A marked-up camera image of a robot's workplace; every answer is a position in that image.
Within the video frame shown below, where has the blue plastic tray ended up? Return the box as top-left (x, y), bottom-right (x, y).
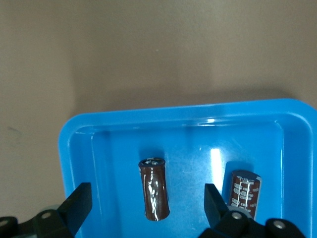
top-left (57, 98), bottom-right (317, 238)

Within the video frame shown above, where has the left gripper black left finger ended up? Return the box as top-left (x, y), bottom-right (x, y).
top-left (0, 182), bottom-right (93, 238)

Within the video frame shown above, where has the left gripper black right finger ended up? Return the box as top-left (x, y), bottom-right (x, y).
top-left (200, 183), bottom-right (307, 238)

